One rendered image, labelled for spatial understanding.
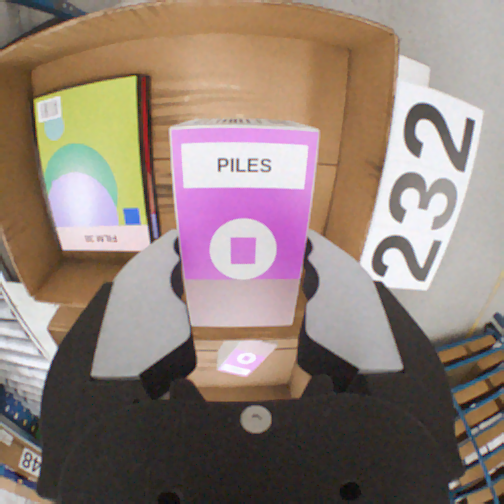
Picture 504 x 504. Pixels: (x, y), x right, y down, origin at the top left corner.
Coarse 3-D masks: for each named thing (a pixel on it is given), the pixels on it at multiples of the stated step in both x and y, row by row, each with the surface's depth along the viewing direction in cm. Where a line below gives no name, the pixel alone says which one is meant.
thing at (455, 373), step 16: (480, 336) 166; (496, 336) 162; (448, 368) 147; (464, 368) 153; (464, 384) 132; (480, 432) 96; (496, 448) 98; (496, 480) 63; (464, 496) 79; (496, 496) 53
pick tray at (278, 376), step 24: (72, 312) 30; (216, 336) 29; (240, 336) 29; (264, 336) 29; (288, 336) 29; (216, 360) 45; (264, 360) 46; (288, 360) 46; (216, 384) 50; (240, 384) 50; (264, 384) 51; (288, 384) 52
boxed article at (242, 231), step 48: (192, 144) 9; (240, 144) 9; (288, 144) 9; (192, 192) 10; (240, 192) 10; (288, 192) 10; (192, 240) 11; (240, 240) 11; (288, 240) 11; (192, 288) 12; (240, 288) 12; (288, 288) 12
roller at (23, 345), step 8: (0, 336) 47; (8, 336) 47; (0, 344) 47; (8, 344) 47; (16, 344) 47; (24, 344) 47; (32, 344) 47; (24, 352) 47; (32, 352) 47; (40, 352) 48
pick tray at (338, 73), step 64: (192, 0) 12; (256, 0) 12; (0, 64) 12; (64, 64) 19; (128, 64) 20; (192, 64) 21; (256, 64) 22; (320, 64) 22; (384, 64) 16; (0, 128) 17; (320, 128) 25; (384, 128) 18; (0, 192) 19; (320, 192) 29; (64, 256) 32; (128, 256) 33
